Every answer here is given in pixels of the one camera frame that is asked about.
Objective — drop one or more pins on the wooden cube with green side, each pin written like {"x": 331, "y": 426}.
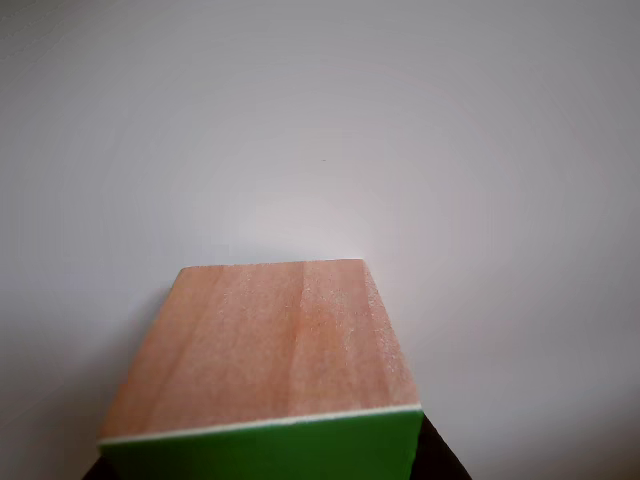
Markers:
{"x": 265, "y": 360}

